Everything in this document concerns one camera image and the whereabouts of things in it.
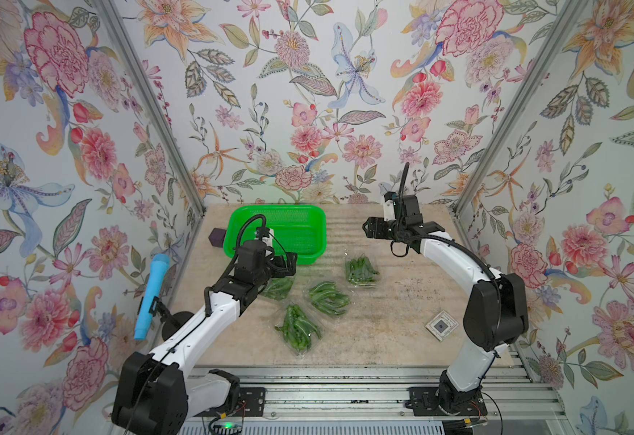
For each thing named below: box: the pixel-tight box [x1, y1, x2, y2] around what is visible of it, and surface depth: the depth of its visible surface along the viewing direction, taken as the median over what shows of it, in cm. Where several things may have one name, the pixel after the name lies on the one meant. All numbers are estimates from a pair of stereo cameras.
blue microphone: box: [134, 253, 172, 341], surface depth 72 cm
